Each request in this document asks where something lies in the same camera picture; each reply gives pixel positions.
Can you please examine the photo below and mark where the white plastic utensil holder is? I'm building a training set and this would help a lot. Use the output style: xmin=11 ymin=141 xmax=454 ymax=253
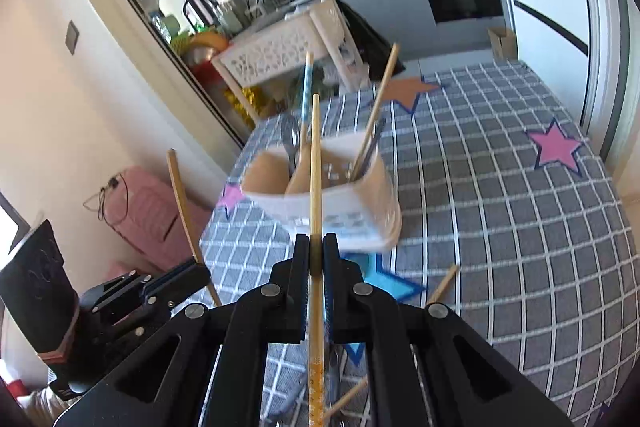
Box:
xmin=241 ymin=131 xmax=403 ymax=254

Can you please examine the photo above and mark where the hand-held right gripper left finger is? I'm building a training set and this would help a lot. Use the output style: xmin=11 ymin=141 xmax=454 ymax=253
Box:
xmin=54 ymin=233 xmax=312 ymax=427

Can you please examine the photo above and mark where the gold foil bag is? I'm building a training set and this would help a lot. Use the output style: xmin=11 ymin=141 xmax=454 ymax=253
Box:
xmin=224 ymin=86 xmax=264 ymax=124

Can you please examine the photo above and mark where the blue patterned wooden chopstick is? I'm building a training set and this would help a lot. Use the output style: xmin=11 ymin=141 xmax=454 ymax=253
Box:
xmin=297 ymin=51 xmax=314 ymax=158

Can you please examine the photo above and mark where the metal spoon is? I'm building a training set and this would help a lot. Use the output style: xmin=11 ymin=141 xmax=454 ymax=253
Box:
xmin=279 ymin=114 xmax=301 ymax=172

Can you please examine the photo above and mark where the grey wall switch panel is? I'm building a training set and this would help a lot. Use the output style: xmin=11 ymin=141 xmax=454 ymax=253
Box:
xmin=64 ymin=20 xmax=81 ymax=56

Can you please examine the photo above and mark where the dark transparent spoon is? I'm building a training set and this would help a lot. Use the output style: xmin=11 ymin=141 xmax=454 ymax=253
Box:
xmin=325 ymin=348 xmax=349 ymax=410

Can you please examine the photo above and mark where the white sliding door frame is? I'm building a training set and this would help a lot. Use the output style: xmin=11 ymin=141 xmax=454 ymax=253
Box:
xmin=75 ymin=0 xmax=247 ymax=148

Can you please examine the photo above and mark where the cardboard box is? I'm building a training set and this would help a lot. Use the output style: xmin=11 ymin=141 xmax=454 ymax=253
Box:
xmin=488 ymin=27 xmax=519 ymax=62

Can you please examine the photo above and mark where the person's left hand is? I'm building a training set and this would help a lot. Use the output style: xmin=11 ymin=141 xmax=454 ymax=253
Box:
xmin=17 ymin=384 xmax=83 ymax=425

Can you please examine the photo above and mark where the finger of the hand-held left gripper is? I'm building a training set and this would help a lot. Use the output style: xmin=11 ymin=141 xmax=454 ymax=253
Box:
xmin=80 ymin=258 xmax=207 ymax=314
xmin=94 ymin=263 xmax=212 ymax=344

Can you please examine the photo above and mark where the grey checked tablecloth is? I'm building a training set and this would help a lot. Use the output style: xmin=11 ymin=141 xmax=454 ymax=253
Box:
xmin=200 ymin=59 xmax=636 ymax=427

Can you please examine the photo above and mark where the black kitchen faucet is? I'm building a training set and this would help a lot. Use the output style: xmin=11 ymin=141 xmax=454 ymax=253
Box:
xmin=182 ymin=0 xmax=221 ymax=33

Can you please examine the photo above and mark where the beige plastic trolley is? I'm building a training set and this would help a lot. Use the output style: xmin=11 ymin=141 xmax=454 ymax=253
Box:
xmin=211 ymin=0 xmax=372 ymax=120

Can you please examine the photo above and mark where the red plastic bucket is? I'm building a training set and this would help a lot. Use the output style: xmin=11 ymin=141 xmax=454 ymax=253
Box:
xmin=192 ymin=59 xmax=224 ymax=93

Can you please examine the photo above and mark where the gold metal basin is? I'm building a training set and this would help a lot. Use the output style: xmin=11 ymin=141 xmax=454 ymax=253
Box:
xmin=184 ymin=31 xmax=232 ymax=58

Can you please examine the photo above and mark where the black cable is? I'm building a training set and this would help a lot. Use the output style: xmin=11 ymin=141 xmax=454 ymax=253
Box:
xmin=82 ymin=173 xmax=129 ymax=224

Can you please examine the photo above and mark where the black chopstick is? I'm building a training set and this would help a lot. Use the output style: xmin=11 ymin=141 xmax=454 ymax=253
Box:
xmin=350 ymin=119 xmax=387 ymax=182
xmin=272 ymin=374 xmax=313 ymax=427

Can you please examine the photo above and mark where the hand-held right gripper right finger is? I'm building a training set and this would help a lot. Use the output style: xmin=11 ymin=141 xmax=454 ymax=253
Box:
xmin=323 ymin=233 xmax=577 ymax=427

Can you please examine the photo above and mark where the pink plastic stool stack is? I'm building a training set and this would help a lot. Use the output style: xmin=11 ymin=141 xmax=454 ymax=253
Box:
xmin=107 ymin=166 xmax=215 ymax=272

